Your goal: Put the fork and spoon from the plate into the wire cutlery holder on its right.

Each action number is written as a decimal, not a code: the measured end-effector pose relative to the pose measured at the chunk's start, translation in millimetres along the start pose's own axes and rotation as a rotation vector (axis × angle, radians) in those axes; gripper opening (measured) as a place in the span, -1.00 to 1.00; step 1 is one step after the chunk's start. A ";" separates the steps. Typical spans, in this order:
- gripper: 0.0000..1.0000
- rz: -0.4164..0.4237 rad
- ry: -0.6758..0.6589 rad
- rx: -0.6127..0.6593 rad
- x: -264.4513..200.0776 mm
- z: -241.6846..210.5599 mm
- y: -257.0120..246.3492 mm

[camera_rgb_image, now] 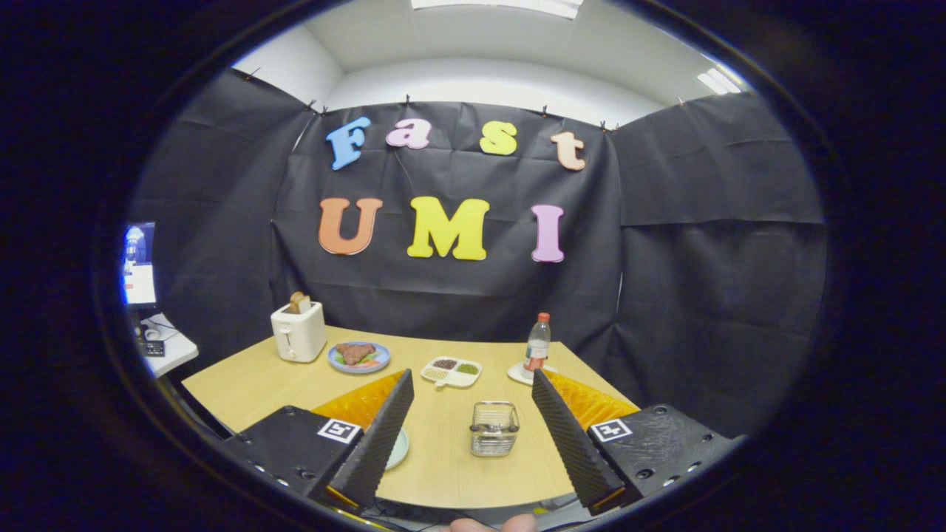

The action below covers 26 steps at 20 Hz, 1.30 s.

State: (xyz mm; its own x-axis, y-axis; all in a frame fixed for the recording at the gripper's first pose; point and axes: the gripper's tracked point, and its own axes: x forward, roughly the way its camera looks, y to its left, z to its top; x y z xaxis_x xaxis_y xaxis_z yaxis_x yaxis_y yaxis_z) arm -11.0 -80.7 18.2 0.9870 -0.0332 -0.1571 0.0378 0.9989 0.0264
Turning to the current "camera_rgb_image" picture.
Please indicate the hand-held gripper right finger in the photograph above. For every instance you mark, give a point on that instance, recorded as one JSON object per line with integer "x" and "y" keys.
{"x": 569, "y": 443}

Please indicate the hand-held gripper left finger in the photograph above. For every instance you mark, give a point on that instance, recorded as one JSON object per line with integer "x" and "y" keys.
{"x": 377, "y": 443}

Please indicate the pale green plate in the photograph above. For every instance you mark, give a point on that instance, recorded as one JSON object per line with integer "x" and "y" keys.
{"x": 399, "y": 449}

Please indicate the blue plate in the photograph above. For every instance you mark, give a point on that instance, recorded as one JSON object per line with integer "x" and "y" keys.
{"x": 380, "y": 363}

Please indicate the green and red vegetables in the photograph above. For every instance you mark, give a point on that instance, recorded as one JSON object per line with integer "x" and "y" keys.
{"x": 369, "y": 362}

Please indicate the white coaster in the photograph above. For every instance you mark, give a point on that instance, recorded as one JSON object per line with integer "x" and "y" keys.
{"x": 515, "y": 374}

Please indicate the brown steak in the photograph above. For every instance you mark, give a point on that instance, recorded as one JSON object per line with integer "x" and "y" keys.
{"x": 355, "y": 352}

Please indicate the clear water bottle red cap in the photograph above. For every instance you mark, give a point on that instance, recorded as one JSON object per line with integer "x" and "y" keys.
{"x": 537, "y": 347}

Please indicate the white divided dish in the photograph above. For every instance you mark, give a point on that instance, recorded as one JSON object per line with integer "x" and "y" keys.
{"x": 462, "y": 380}

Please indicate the white toaster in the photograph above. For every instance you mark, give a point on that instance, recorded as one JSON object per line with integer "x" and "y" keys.
{"x": 297, "y": 336}

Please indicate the brown toast slice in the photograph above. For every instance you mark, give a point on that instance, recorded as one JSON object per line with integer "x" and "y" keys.
{"x": 299, "y": 303}

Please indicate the white side table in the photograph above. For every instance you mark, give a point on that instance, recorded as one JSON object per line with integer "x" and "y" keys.
{"x": 177, "y": 347}

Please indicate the small black device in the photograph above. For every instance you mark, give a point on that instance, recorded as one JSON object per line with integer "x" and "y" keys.
{"x": 152, "y": 347}

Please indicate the computer monitor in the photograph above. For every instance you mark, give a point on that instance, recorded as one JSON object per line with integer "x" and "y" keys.
{"x": 140, "y": 273}

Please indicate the small ceiling light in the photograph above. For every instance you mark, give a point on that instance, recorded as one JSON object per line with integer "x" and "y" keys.
{"x": 718, "y": 81}

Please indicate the long ceiling light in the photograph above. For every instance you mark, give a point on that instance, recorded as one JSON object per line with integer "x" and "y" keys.
{"x": 502, "y": 6}

